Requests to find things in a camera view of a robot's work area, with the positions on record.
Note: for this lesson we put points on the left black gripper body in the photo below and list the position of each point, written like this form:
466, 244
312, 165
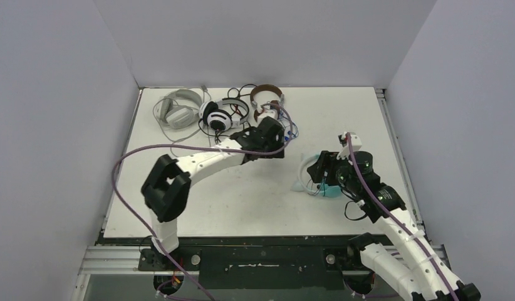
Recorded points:
277, 142

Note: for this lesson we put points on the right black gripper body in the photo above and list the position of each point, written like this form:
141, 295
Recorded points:
319, 167

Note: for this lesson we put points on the teal cat-ear headphones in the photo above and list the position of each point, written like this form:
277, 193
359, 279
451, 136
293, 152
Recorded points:
304, 183

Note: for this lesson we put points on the brown headphones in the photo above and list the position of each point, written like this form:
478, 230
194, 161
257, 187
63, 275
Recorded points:
265, 96

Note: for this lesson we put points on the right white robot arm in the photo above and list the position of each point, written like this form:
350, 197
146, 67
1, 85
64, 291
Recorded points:
420, 274

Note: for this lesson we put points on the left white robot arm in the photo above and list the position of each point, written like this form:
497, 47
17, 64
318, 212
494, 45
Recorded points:
167, 186

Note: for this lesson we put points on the black and white headphones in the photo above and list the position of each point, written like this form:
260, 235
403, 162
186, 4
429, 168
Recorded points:
223, 114

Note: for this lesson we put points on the grey white headphones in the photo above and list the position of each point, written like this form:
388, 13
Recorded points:
179, 110

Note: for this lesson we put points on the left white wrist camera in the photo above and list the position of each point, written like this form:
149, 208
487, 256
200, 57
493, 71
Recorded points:
272, 112

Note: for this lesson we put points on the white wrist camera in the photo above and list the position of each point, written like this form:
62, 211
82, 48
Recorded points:
272, 112
350, 143

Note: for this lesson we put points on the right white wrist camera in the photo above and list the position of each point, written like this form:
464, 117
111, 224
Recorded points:
350, 143

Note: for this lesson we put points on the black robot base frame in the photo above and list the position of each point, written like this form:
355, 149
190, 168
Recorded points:
261, 262

